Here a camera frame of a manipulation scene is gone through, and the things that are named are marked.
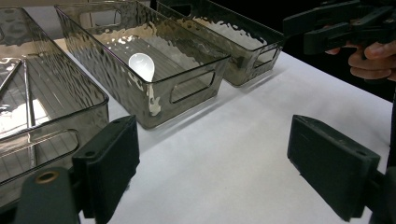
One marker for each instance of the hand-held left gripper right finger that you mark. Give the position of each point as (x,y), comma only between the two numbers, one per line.
(330,165)

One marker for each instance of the white ceramic spoon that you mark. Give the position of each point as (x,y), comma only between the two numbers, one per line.
(142,65)

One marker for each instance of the silver metal chopstick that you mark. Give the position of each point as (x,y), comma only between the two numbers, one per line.
(11,77)

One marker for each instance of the smoky clear plastic bin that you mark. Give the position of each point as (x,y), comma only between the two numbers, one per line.
(62,102)
(186,65)
(243,40)

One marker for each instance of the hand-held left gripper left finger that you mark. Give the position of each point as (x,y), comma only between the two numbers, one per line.
(107,168)

